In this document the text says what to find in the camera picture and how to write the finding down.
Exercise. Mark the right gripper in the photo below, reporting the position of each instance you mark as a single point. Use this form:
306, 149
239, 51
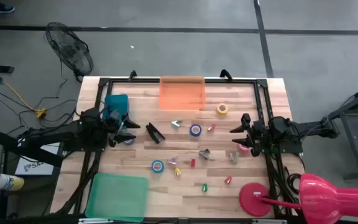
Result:
258, 138

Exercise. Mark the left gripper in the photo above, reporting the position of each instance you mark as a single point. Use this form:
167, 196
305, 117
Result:
113, 129

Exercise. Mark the purple tape roll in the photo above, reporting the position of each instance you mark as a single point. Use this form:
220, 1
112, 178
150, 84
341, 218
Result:
130, 143

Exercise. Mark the beige staple remover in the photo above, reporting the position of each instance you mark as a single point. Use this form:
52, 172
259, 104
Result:
233, 157

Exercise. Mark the red mini stapler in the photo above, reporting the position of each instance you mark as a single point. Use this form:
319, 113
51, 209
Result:
211, 127
193, 162

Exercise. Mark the yellow tape roll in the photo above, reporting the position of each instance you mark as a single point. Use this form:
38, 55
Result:
217, 109

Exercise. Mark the dark grey staple remover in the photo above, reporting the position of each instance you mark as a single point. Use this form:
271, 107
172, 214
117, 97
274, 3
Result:
204, 154

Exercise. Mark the teal staple remover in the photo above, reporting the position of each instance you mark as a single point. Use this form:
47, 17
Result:
175, 124

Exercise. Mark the green small cylinder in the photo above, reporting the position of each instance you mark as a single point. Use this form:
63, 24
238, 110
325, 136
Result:
204, 187

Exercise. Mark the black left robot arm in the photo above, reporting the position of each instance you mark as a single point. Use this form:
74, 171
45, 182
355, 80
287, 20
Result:
73, 132

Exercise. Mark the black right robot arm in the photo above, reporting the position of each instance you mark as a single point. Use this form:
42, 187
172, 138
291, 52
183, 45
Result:
306, 127

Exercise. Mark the pink tape roll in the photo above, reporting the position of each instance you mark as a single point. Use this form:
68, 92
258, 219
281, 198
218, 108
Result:
243, 149

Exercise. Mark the light blue tape roll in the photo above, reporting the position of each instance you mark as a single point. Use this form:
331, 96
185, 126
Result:
153, 166

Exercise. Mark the dark blue tape roll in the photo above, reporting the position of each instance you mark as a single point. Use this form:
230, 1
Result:
191, 130

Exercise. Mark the pink staple remover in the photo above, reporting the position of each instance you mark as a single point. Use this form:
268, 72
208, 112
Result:
174, 159

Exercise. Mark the yellow mini stapler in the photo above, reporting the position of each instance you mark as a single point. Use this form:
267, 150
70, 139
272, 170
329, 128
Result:
177, 172

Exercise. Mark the blue plastic bin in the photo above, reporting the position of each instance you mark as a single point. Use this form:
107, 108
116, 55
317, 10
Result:
117, 102

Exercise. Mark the red small cylinder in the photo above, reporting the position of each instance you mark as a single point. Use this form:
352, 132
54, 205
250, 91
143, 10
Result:
228, 180

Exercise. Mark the orange translucent bin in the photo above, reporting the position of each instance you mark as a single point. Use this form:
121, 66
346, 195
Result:
182, 93

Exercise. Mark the green plastic tray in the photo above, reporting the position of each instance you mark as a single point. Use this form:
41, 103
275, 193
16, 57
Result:
117, 197

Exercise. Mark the black diagonal strut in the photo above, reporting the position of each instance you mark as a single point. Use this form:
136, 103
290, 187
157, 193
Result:
42, 155

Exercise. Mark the white printed sheet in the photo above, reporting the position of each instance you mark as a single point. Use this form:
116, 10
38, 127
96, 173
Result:
36, 166

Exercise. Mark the black floor fan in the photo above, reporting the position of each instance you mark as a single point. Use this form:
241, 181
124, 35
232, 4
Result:
68, 49

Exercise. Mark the red desk lamp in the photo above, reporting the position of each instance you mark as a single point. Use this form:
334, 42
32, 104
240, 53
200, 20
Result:
328, 199

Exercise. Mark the white and yellow bottle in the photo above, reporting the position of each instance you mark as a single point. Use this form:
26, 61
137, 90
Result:
11, 183

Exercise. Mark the person's shoe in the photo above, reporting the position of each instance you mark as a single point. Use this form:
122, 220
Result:
2, 7

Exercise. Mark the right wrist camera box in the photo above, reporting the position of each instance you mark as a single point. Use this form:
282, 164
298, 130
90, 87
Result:
258, 127

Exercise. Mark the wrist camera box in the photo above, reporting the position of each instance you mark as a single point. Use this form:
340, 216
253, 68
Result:
258, 127
114, 115

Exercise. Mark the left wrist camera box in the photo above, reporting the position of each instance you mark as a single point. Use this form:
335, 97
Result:
114, 115

